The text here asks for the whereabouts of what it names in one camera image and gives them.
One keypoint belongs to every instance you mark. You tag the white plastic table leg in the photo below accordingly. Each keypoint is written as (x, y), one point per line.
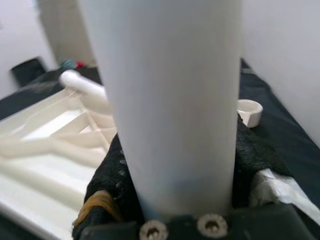
(85, 90)
(170, 100)

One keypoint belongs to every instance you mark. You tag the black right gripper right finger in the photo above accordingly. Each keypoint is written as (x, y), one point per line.
(255, 155)

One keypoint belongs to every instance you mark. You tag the colourful clothes pile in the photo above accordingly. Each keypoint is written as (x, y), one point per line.
(67, 63)

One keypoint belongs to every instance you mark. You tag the white plastic table top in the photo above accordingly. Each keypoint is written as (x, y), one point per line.
(50, 150)

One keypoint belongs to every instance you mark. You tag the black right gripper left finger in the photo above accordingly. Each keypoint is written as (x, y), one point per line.
(110, 180)

